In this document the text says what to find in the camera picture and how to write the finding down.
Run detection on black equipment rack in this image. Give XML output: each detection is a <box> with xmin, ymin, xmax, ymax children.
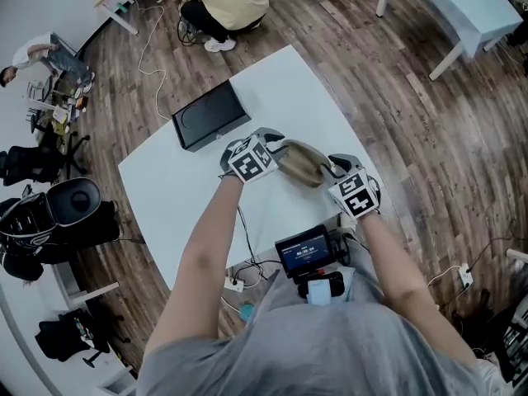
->
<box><xmin>451</xmin><ymin>289</ymin><xmax>528</xmax><ymax>387</ymax></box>

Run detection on black flat box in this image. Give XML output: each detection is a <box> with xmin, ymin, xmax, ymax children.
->
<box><xmin>171</xmin><ymin>79</ymin><xmax>252</xmax><ymax>153</ymax></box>

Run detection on light blue table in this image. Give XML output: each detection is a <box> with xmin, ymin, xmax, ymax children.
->
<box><xmin>375</xmin><ymin>0</ymin><xmax>525</xmax><ymax>82</ymax></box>

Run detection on person's right forearm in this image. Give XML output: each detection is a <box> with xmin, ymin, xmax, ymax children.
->
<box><xmin>357</xmin><ymin>211</ymin><xmax>482</xmax><ymax>369</ymax></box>

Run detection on cluttered desk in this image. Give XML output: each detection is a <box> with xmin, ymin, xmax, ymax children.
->
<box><xmin>23</xmin><ymin>74</ymin><xmax>92</xmax><ymax>139</ymax></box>

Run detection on black chest-mounted display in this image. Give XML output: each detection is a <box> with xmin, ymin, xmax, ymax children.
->
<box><xmin>274</xmin><ymin>224</ymin><xmax>332</xmax><ymax>281</ymax></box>

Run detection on black cables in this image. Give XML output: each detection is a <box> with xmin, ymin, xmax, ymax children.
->
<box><xmin>235</xmin><ymin>204</ymin><xmax>278</xmax><ymax>289</ymax></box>

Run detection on open black equipment case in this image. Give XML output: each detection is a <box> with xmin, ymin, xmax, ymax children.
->
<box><xmin>0</xmin><ymin>177</ymin><xmax>121</xmax><ymax>282</ymax></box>

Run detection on person's grey shirt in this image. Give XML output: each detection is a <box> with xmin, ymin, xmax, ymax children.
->
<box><xmin>135</xmin><ymin>229</ymin><xmax>515</xmax><ymax>396</ymax></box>

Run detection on tan glasses case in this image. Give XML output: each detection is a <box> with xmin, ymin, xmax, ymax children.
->
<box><xmin>276</xmin><ymin>139</ymin><xmax>332</xmax><ymax>189</ymax></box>

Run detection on person's left forearm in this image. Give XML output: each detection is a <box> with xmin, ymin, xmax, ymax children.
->
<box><xmin>144</xmin><ymin>174</ymin><xmax>245</xmax><ymax>361</ymax></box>

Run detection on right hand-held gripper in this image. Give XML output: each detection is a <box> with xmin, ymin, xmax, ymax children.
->
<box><xmin>318</xmin><ymin>152</ymin><xmax>383</xmax><ymax>221</ymax></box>

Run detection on black device with white label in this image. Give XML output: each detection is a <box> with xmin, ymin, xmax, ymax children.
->
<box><xmin>296</xmin><ymin>269</ymin><xmax>347</xmax><ymax>305</ymax></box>

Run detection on black office chair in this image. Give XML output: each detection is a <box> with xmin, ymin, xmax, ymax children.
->
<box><xmin>0</xmin><ymin>133</ymin><xmax>91</xmax><ymax>187</ymax></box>

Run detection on white cable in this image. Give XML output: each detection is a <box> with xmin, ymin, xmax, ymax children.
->
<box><xmin>137</xmin><ymin>3</ymin><xmax>174</xmax><ymax>120</ymax></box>

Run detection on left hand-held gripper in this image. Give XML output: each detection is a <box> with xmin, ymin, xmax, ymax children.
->
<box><xmin>219</xmin><ymin>126</ymin><xmax>290</xmax><ymax>186</ymax></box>

